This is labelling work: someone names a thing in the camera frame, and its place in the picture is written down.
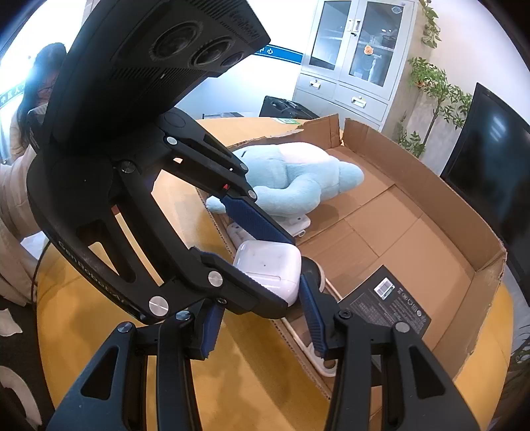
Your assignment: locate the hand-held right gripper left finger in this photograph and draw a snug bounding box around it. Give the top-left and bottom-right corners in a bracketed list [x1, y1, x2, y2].
[45, 304, 227, 431]

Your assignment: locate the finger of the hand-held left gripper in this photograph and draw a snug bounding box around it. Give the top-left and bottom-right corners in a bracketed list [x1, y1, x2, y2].
[26, 155, 291, 327]
[157, 108, 299, 249]

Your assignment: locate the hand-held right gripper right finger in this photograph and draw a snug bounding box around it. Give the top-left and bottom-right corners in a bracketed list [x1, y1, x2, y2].
[299, 273, 481, 431]

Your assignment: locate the black round object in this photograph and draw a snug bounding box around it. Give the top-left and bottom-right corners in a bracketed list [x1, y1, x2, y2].
[301, 256, 328, 295]

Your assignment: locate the white earbuds case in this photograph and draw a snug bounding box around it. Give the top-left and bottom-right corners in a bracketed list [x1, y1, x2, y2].
[233, 240, 303, 306]

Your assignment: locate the white phone case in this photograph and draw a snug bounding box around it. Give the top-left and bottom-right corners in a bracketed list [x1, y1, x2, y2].
[286, 277, 344, 378]

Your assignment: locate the black box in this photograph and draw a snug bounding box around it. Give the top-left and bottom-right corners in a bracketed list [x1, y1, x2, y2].
[337, 265, 432, 336]

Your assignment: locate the light blue plush toy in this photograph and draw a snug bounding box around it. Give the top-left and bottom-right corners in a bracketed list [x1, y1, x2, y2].
[206, 142, 365, 217]

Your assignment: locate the brown cardboard box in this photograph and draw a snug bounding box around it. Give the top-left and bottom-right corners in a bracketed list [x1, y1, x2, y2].
[194, 113, 508, 399]

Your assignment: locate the black suitcase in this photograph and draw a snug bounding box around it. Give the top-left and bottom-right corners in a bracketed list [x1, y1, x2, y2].
[259, 95, 321, 121]

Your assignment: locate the grey glass-door cabinet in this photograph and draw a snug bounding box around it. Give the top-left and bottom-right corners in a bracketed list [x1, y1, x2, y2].
[292, 0, 419, 132]

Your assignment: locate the person's light clothing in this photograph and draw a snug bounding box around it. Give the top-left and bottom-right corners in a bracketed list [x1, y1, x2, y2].
[0, 145, 46, 305]

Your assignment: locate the white cloth piece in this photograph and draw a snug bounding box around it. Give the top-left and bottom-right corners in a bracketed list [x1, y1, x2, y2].
[0, 365, 42, 429]
[0, 307, 23, 337]

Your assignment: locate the slim leafy green plant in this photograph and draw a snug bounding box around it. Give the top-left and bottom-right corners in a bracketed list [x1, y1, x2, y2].
[395, 57, 473, 160]

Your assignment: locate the trailing green plant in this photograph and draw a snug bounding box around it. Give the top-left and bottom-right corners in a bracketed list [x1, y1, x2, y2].
[418, 0, 442, 48]

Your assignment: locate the thin black cable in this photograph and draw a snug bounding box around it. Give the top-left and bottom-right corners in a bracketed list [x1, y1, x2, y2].
[29, 240, 52, 307]

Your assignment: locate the black wall screen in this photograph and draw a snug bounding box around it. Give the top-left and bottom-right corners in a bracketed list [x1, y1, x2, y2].
[440, 82, 530, 299]

